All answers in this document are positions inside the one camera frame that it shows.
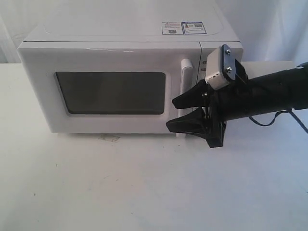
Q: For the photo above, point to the white microwave door with handle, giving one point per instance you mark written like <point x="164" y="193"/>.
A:
<point x="109" y="87"/>

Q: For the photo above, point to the white microwave oven body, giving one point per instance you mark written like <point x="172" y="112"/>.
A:
<point x="90" y="28"/>

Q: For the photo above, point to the blue white info sticker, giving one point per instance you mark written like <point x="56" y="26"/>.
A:
<point x="193" y="28"/>

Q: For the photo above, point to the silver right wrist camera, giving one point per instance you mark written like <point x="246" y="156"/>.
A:
<point x="220" y="68"/>

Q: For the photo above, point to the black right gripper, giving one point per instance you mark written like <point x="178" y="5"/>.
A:
<point x="228" y="103"/>

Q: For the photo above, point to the red white warning sticker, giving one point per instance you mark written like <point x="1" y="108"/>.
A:
<point x="172" y="28"/>

